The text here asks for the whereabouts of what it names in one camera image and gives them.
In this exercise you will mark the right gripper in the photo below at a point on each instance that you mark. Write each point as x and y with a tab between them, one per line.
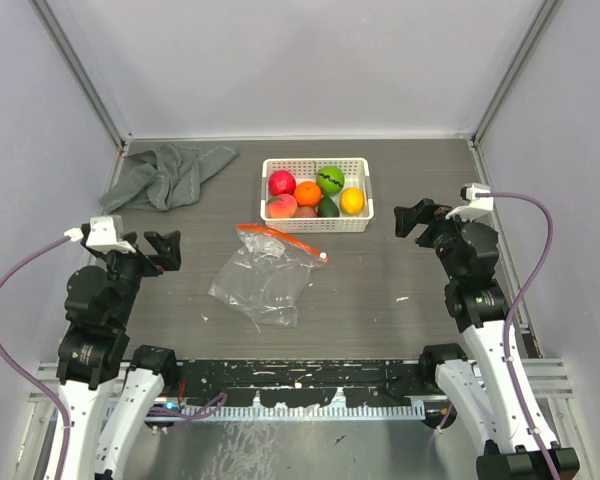
409	217

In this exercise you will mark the pink peach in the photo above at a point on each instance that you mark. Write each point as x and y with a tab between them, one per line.
281	206

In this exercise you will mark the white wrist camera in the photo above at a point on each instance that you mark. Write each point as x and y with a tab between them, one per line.
102	234
477	202

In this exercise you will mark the yellow lemon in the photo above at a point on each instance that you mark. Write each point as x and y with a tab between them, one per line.
352	201

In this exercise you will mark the red apple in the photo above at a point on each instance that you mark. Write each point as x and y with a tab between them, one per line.
281	182

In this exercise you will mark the green watermelon ball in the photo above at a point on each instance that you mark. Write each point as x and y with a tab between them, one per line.
330	180

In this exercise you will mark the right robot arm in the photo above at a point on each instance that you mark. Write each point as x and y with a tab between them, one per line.
487	384

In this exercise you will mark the grey cloth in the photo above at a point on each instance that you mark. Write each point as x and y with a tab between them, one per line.
166	178

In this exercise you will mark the orange fruit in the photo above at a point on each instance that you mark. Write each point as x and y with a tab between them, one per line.
307	194

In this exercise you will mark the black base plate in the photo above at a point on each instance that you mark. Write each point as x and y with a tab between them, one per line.
353	397

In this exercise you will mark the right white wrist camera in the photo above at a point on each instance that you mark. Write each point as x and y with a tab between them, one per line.
477	202

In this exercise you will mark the green avocado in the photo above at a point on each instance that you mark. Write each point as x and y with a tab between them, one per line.
327	208

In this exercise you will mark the brown passion fruit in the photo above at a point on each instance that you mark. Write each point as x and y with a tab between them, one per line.
305	212

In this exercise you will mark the grey cable duct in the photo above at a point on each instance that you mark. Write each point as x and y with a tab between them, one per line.
336	411

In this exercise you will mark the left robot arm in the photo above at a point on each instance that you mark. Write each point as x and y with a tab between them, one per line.
93	440

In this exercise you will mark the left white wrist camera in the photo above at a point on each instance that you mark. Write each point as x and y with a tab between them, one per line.
102	234

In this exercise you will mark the white plastic basket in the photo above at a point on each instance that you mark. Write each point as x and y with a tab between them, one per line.
356	174

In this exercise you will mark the clear zip top bag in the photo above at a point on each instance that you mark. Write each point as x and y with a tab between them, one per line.
264	278

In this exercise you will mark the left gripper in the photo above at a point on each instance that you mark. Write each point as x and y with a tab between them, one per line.
171	242

